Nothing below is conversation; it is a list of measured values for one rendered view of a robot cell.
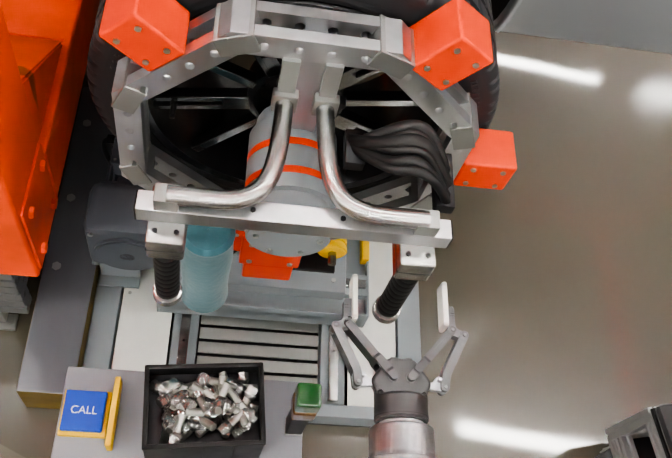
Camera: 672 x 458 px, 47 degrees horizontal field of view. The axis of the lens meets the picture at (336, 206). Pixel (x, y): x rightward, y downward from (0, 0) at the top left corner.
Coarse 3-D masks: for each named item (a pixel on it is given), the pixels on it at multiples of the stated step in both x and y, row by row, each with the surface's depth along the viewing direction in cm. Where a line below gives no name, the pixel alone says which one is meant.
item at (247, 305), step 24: (360, 240) 197; (360, 264) 195; (360, 288) 189; (168, 312) 186; (192, 312) 186; (216, 312) 186; (240, 312) 185; (264, 312) 185; (288, 312) 185; (312, 312) 185; (336, 312) 185; (360, 312) 189
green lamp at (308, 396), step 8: (304, 384) 125; (312, 384) 125; (320, 384) 126; (296, 392) 126; (304, 392) 124; (312, 392) 125; (320, 392) 125; (296, 400) 124; (304, 400) 124; (312, 400) 124; (320, 400) 124; (296, 408) 125; (304, 408) 124; (312, 408) 124
